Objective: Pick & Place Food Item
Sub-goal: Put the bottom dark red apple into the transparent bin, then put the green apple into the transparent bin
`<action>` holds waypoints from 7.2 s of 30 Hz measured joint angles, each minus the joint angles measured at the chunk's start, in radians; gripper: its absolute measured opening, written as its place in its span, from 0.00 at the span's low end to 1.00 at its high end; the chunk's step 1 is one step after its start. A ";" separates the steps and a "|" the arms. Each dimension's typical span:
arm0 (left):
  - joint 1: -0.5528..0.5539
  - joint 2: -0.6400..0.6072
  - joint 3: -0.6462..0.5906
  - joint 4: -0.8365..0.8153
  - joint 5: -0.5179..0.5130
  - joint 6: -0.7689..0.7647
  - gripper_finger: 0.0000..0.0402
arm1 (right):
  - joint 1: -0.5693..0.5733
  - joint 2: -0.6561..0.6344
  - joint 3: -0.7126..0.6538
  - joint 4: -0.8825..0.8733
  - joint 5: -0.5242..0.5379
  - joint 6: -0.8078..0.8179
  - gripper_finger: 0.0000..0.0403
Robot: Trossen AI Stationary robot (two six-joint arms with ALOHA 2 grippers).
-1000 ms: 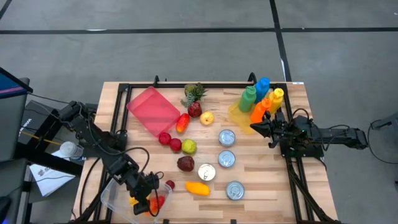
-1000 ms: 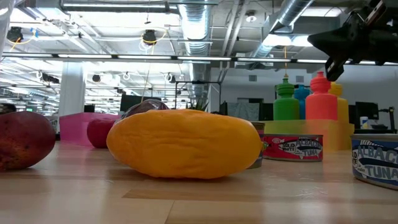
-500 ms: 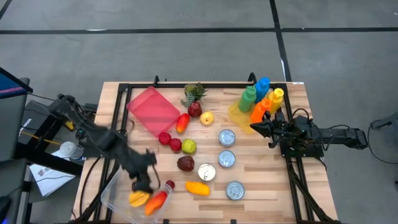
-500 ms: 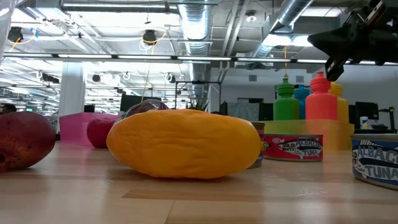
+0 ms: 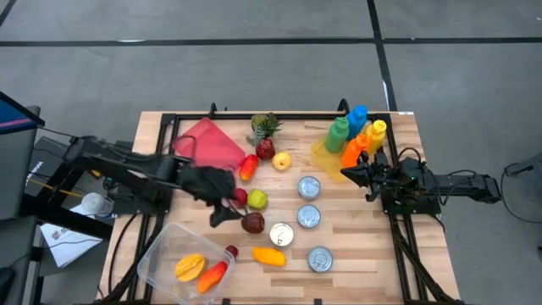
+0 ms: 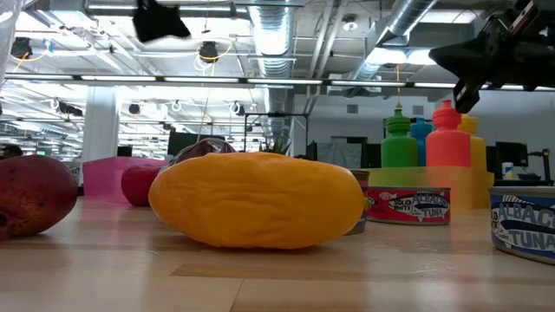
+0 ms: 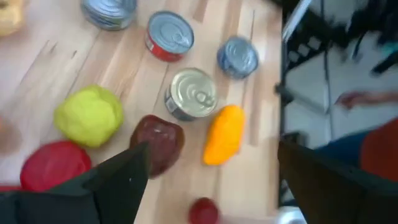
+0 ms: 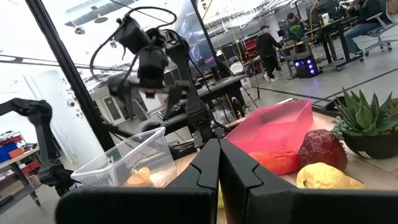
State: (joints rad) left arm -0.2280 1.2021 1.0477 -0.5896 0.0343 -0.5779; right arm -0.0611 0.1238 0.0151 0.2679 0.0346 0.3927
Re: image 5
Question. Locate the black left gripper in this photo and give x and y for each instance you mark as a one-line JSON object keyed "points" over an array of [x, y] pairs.
{"points": [[207, 184]]}

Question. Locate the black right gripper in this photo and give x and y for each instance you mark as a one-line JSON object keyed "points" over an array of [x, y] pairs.
{"points": [[383, 178]]}

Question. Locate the orange squeeze bottle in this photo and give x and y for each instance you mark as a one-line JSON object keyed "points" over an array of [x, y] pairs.
{"points": [[352, 152]]}

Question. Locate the dark maroon round fruit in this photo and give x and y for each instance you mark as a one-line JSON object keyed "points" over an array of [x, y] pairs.
{"points": [[254, 223]]}

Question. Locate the green apple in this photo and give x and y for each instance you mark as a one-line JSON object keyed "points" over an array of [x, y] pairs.
{"points": [[257, 199]]}

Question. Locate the yellow squeeze bottle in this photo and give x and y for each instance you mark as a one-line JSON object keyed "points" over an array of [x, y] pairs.
{"points": [[376, 135]]}

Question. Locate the green squeeze bottle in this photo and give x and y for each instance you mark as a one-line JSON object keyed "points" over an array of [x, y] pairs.
{"points": [[336, 137]]}

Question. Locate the silver-lid tuna can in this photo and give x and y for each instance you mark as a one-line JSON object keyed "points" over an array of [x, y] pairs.
{"points": [[309, 187]]}

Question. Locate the blue squeeze bottle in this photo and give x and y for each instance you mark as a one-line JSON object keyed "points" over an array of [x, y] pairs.
{"points": [[356, 120]]}

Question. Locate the gold-lid tuna can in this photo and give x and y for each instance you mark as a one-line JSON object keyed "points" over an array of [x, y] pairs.
{"points": [[281, 234]]}

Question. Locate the red-label tuna can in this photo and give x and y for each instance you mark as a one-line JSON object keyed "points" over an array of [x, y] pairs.
{"points": [[308, 216]]}

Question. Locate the blue-label tuna can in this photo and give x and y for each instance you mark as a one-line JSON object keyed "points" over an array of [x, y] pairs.
{"points": [[320, 259]]}

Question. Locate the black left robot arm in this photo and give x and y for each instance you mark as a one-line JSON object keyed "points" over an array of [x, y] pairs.
{"points": [[127, 165]]}

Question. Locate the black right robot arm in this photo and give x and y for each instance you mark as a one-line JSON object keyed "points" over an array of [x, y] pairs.
{"points": [[457, 186]]}

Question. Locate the yellow translucent plastic bin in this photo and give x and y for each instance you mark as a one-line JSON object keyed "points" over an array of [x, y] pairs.
{"points": [[324, 163]]}

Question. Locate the small dark red fruit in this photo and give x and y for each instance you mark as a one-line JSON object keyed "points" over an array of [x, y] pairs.
{"points": [[232, 251]]}

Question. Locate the red pepper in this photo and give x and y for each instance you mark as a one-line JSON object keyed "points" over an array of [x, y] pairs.
{"points": [[249, 167]]}

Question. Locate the orange yellow mango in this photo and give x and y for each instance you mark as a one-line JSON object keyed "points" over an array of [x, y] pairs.
{"points": [[269, 256]]}

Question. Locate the glossy dark red apple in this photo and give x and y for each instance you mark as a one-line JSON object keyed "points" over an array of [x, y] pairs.
{"points": [[265, 149]]}

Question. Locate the yellow apple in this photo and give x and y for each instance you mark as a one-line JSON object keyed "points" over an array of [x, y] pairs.
{"points": [[281, 161]]}

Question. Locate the clear plastic container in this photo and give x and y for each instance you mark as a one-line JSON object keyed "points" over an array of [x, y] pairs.
{"points": [[165, 254]]}

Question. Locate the white printed paper sheet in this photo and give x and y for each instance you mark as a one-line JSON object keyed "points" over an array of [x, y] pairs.
{"points": [[68, 245]]}

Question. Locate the black case with white lettering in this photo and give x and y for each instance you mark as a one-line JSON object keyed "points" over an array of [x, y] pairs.
{"points": [[42, 167]]}

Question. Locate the grey cabinet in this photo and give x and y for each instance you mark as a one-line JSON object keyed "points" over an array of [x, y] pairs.
{"points": [[14, 169]]}

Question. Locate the dark blue screen monitor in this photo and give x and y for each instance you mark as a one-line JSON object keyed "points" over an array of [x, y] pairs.
{"points": [[12, 116]]}

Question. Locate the black metal station frame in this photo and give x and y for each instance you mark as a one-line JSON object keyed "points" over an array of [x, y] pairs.
{"points": [[305, 115]]}

